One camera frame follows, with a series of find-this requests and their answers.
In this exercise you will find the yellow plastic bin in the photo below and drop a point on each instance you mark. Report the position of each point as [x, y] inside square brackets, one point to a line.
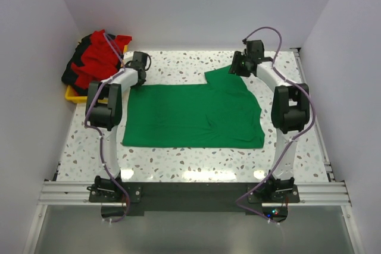
[93, 60]

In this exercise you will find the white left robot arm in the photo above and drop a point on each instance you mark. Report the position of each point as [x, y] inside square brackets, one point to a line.
[104, 108]

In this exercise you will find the red t shirt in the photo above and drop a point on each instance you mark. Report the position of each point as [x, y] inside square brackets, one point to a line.
[95, 57]

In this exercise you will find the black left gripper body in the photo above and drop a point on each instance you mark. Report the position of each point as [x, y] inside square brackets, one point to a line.
[141, 82]

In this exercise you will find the black t shirt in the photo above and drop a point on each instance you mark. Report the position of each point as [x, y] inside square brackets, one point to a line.
[71, 72]

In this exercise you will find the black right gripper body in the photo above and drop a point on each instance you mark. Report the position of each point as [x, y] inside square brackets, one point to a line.
[240, 64]

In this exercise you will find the aluminium front rail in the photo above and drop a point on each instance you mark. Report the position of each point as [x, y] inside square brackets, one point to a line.
[304, 194]

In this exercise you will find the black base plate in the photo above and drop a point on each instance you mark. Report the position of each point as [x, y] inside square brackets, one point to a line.
[250, 202]

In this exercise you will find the aluminium right side rail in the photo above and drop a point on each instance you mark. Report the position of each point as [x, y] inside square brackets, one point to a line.
[318, 147]

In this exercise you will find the green t shirt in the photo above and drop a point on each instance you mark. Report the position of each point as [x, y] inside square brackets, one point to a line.
[221, 113]

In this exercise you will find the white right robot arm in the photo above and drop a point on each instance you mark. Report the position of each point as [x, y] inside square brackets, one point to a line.
[290, 112]

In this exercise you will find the aluminium rail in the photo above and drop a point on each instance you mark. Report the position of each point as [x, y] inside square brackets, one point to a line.
[304, 194]
[318, 147]

